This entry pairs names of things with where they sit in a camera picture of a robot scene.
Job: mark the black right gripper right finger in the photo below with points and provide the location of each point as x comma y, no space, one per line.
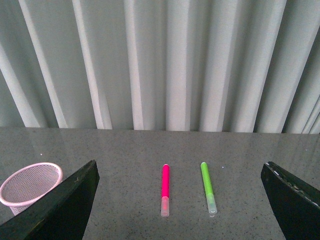
295,203

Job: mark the pink mesh pen cup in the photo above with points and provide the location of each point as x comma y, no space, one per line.
27,185

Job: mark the pink highlighter pen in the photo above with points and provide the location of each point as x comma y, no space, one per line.
165,191

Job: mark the grey pleated curtain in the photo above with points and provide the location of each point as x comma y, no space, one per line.
247,66

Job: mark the green highlighter pen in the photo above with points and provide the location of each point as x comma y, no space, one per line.
211,203

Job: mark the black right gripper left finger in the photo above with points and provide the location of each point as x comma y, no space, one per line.
61,214

